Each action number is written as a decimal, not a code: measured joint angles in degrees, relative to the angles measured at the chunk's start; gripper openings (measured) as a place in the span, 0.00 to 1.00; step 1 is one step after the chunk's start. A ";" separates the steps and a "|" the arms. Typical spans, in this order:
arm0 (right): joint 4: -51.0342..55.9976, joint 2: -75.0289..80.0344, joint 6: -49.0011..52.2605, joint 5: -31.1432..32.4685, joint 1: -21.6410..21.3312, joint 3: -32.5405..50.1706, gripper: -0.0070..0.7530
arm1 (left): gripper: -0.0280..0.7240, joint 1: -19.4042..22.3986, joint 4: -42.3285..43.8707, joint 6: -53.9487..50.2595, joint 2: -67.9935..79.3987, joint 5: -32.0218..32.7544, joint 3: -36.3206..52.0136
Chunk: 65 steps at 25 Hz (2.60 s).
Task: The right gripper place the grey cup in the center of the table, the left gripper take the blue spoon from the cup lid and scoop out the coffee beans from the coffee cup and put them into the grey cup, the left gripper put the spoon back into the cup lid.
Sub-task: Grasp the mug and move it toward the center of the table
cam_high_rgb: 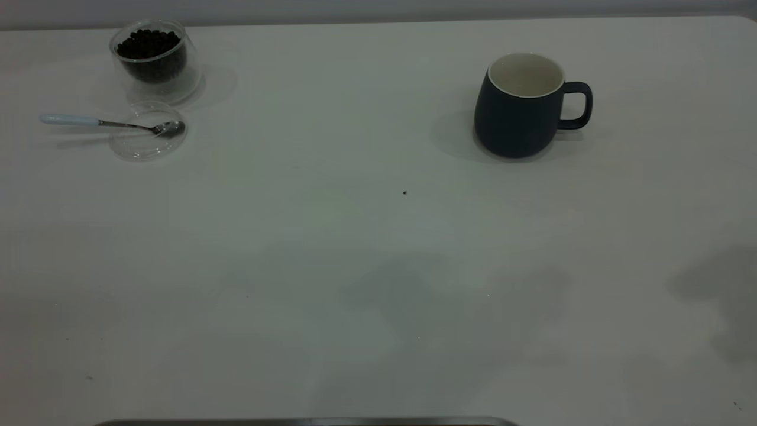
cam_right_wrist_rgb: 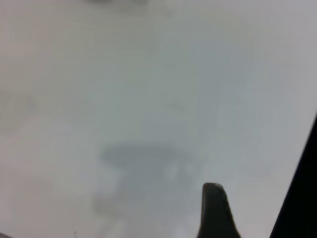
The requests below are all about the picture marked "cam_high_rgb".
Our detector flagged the dark grey ceramic mug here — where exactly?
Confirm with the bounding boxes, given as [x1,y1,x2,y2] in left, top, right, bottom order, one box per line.
[474,53,593,159]

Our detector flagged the metal spoon light blue handle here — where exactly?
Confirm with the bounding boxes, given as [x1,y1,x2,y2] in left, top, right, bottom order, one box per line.
[39,114,186,140]

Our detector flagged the dark coffee beans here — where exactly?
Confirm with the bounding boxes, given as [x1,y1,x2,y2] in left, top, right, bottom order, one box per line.
[116,28,187,83]

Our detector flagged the clear glass jar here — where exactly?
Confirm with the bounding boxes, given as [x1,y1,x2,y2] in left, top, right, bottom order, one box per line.
[109,20,202,106]

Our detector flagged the clear glass dish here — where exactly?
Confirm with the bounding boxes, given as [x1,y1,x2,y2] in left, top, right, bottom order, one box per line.
[109,101,189,161]

